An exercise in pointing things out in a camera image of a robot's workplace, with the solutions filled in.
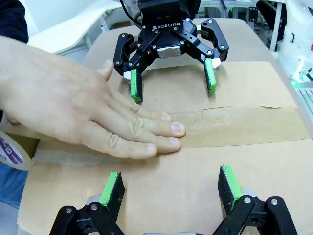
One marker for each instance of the white desk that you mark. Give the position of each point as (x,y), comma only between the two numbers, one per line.
(73,29)

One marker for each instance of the person right forearm dark sleeve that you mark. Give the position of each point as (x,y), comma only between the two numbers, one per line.
(11,19)

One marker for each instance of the packing tape roll purple print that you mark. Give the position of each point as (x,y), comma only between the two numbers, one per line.
(12,154)

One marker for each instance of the person in dark sweater jeans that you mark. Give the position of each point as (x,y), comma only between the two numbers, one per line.
(9,186)

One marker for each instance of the person right hand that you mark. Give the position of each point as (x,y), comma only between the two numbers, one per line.
(61,102)

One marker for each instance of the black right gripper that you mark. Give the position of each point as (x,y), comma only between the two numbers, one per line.
(166,24)

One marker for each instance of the aluminium frame rack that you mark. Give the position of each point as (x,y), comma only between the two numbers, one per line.
(244,14)

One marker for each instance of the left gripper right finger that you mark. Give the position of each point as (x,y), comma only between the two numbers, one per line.
(232,195)

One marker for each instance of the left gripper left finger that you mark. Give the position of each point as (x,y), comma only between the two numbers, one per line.
(110,195)

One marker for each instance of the clear packing tape strip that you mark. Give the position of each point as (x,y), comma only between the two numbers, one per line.
(232,127)

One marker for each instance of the large brown cardboard box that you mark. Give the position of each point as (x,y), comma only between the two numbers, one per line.
(195,171)

